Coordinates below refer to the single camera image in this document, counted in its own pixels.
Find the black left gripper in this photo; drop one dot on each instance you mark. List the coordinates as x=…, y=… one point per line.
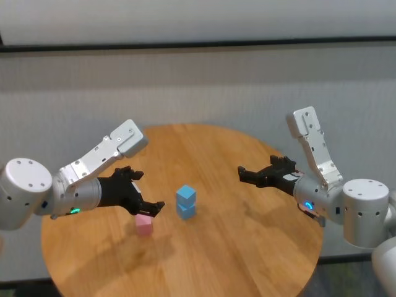
x=117, y=193

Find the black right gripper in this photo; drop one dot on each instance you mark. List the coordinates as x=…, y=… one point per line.
x=278, y=178

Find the pink cube block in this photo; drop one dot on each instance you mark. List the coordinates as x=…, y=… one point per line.
x=144, y=226

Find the blue cube block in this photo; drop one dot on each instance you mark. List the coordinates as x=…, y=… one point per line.
x=186, y=195
x=186, y=212

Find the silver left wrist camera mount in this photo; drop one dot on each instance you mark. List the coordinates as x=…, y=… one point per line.
x=127, y=139

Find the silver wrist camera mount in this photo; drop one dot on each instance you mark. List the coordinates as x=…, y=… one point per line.
x=304, y=123
x=127, y=139

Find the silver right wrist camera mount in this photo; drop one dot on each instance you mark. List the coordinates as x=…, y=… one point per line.
x=304, y=123

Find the black wall rail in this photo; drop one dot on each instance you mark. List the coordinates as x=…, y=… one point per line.
x=198, y=44

